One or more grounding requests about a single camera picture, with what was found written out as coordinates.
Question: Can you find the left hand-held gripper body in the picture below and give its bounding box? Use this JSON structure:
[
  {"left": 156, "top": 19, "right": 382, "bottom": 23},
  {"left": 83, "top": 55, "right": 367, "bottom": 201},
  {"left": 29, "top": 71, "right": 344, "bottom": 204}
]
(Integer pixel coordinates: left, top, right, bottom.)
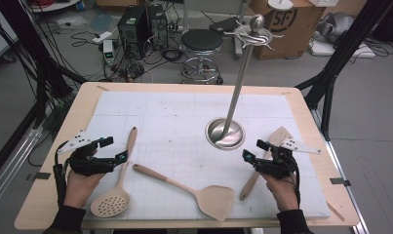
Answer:
[{"left": 57, "top": 130, "right": 117, "bottom": 177}]

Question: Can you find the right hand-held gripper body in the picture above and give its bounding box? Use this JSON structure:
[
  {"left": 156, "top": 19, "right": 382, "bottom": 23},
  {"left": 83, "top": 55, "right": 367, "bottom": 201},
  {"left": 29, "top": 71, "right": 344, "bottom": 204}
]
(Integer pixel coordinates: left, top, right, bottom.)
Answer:
[{"left": 253, "top": 137, "right": 322, "bottom": 180}]

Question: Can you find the metal utensil stand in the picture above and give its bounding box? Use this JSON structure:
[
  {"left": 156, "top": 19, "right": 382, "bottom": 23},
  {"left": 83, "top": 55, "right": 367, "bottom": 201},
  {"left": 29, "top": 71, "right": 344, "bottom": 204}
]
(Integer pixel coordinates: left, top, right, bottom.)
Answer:
[{"left": 205, "top": 14, "right": 285, "bottom": 151}]

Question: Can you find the beige slotted spatula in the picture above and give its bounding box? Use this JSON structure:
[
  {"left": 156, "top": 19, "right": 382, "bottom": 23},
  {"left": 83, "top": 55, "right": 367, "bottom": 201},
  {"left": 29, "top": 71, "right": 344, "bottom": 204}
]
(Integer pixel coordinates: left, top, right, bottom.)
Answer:
[{"left": 239, "top": 126, "right": 295, "bottom": 202}]

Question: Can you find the beige skimmer spoon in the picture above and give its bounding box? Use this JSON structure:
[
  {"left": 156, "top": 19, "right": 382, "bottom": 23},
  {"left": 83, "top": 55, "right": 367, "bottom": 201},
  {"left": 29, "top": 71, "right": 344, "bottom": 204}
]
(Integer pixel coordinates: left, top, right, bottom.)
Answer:
[{"left": 90, "top": 126, "right": 138, "bottom": 218}]

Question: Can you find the beige solid spatula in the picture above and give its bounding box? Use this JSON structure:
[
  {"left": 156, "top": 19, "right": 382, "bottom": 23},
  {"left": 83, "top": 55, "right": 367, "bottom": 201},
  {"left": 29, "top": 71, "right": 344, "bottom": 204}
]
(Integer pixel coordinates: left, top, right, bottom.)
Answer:
[{"left": 133, "top": 163, "right": 235, "bottom": 222}]

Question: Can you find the person's left hand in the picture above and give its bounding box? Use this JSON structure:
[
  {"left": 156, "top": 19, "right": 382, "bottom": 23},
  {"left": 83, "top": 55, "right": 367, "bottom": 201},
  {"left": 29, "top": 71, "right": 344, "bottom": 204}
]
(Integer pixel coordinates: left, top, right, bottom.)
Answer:
[{"left": 63, "top": 171, "right": 105, "bottom": 209}]

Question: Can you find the person's right hand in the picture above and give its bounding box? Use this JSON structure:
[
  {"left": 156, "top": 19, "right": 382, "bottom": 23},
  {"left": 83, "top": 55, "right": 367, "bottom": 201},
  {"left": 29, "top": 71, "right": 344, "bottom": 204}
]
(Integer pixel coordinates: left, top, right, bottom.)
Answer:
[{"left": 260, "top": 173, "right": 299, "bottom": 213}]

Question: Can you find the wooden table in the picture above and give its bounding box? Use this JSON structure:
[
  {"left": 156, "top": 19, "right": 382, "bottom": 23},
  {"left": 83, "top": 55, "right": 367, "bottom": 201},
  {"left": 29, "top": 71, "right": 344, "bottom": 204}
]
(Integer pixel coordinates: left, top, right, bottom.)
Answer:
[{"left": 14, "top": 81, "right": 361, "bottom": 231}]

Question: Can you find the black tape strip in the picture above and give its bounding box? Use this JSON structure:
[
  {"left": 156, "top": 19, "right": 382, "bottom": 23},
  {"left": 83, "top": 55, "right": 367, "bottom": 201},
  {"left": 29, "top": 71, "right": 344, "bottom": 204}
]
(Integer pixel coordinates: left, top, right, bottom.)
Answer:
[
  {"left": 330, "top": 177, "right": 352, "bottom": 187},
  {"left": 25, "top": 172, "right": 52, "bottom": 182}
]

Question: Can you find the white grid mat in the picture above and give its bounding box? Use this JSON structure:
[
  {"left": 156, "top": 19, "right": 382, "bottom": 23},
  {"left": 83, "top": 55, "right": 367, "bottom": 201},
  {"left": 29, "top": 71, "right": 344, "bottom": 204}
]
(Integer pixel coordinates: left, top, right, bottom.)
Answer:
[{"left": 61, "top": 90, "right": 332, "bottom": 220}]

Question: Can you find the brown tape strip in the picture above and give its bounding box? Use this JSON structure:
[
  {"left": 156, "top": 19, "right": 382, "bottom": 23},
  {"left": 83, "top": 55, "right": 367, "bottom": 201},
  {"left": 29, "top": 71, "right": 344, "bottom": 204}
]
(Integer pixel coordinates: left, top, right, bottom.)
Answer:
[{"left": 325, "top": 201, "right": 345, "bottom": 222}]

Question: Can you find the white bench power supply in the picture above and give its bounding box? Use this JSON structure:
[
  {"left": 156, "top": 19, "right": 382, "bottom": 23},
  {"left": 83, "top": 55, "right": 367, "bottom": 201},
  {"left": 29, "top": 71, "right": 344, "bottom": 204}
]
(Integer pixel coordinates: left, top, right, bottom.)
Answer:
[{"left": 101, "top": 39, "right": 117, "bottom": 66}]

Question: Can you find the white power strip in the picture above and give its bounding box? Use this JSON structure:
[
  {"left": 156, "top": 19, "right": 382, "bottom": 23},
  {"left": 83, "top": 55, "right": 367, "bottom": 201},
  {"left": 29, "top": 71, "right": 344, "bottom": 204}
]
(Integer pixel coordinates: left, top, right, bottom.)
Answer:
[{"left": 92, "top": 30, "right": 114, "bottom": 45}]

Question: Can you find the large black computer tower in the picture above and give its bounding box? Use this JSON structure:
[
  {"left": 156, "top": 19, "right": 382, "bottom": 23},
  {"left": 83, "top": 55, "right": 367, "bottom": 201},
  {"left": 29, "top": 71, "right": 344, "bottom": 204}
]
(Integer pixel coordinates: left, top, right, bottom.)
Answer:
[{"left": 116, "top": 5, "right": 153, "bottom": 61}]

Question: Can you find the cardboard box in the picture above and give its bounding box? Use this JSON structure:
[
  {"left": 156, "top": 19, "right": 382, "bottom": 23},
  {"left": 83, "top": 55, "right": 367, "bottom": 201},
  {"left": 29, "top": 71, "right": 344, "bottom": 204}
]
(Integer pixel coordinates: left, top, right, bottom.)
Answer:
[{"left": 249, "top": 0, "right": 327, "bottom": 61}]

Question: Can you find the black round stool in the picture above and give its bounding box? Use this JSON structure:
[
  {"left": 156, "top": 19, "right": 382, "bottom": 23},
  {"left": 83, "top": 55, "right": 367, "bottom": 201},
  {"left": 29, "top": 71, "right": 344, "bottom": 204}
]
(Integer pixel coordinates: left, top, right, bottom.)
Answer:
[{"left": 179, "top": 28, "right": 225, "bottom": 86}]

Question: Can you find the black flat device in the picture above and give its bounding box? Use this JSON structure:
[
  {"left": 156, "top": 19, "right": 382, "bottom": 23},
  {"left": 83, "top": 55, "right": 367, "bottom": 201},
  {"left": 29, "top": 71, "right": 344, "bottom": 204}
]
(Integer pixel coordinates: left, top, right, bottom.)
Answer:
[{"left": 208, "top": 16, "right": 241, "bottom": 35}]

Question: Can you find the narrow black computer tower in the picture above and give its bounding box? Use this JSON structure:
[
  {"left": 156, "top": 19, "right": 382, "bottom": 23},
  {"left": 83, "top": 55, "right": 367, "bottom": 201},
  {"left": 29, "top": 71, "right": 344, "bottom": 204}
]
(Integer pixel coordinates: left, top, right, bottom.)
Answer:
[{"left": 147, "top": 3, "right": 169, "bottom": 52}]

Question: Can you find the grey bag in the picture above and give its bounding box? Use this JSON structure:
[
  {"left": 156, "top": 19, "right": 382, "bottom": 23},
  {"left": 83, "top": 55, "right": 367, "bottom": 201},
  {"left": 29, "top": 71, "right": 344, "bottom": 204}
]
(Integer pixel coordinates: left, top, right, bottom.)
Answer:
[{"left": 315, "top": 12, "right": 356, "bottom": 45}]

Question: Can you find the white round disc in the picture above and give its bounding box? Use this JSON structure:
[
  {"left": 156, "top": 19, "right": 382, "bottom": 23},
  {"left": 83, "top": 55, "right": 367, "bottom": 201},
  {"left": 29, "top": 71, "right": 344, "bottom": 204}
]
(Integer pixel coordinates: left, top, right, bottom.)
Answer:
[{"left": 267, "top": 0, "right": 295, "bottom": 12}]

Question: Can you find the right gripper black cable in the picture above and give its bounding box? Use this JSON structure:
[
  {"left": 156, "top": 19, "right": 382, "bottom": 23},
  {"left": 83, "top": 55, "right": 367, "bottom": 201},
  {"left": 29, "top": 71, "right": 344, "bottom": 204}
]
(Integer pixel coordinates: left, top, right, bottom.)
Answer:
[{"left": 290, "top": 159, "right": 301, "bottom": 206}]

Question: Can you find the aluminium rail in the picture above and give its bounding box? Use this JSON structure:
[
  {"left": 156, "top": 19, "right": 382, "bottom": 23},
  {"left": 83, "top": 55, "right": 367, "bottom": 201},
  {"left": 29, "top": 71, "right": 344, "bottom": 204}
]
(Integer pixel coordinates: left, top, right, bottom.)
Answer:
[
  {"left": 0, "top": 125, "right": 44, "bottom": 213},
  {"left": 309, "top": 108, "right": 371, "bottom": 234}
]

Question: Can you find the black metal frame stand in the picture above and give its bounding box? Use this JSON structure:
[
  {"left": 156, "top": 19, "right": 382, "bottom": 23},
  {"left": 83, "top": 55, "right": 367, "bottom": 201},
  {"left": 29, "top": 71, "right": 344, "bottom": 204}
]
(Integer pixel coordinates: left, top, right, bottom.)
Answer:
[
  {"left": 0, "top": 0, "right": 88, "bottom": 131},
  {"left": 295, "top": 0, "right": 393, "bottom": 142}
]

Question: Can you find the black coiled cable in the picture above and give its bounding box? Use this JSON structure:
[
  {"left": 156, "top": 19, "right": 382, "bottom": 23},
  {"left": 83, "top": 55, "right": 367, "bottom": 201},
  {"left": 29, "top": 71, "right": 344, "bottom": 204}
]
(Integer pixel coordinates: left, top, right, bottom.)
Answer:
[{"left": 160, "top": 48, "right": 184, "bottom": 63}]

